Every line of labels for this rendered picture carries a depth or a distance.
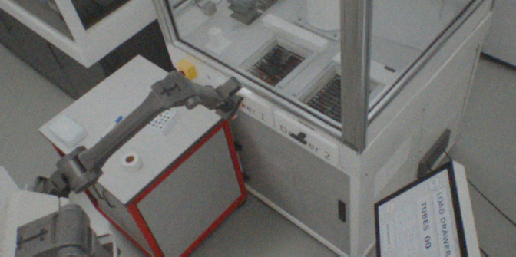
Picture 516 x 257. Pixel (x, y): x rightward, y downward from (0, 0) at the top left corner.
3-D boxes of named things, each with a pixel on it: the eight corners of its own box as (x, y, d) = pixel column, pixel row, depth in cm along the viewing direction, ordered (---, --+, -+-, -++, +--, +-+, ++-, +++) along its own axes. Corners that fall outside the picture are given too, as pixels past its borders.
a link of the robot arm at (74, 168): (47, 179, 151) (57, 194, 151) (66, 159, 147) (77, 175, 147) (69, 170, 160) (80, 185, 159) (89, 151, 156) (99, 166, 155)
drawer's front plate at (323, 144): (336, 166, 193) (335, 148, 185) (276, 130, 208) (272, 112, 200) (339, 163, 194) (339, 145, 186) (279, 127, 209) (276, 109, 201)
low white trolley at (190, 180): (173, 287, 258) (124, 204, 201) (97, 217, 290) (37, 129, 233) (253, 204, 283) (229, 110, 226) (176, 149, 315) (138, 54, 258)
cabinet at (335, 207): (358, 277, 249) (362, 181, 190) (208, 168, 302) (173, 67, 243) (460, 147, 290) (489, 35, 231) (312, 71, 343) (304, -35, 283)
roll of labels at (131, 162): (141, 170, 211) (138, 164, 208) (124, 173, 211) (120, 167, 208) (141, 156, 216) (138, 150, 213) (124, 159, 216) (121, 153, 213)
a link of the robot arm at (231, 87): (198, 90, 186) (213, 110, 185) (223, 70, 184) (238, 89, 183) (208, 91, 198) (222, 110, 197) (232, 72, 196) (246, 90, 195)
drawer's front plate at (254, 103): (271, 127, 210) (268, 109, 201) (219, 96, 224) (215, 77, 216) (274, 124, 210) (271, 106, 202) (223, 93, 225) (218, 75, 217)
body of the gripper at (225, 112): (243, 98, 201) (233, 92, 195) (229, 121, 201) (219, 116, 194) (229, 91, 205) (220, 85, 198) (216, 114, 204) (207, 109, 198)
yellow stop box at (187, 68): (189, 83, 229) (185, 70, 224) (178, 76, 233) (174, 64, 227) (197, 76, 231) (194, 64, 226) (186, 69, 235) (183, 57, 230)
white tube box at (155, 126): (163, 136, 221) (161, 130, 218) (147, 130, 224) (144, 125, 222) (180, 115, 228) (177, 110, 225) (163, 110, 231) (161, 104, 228)
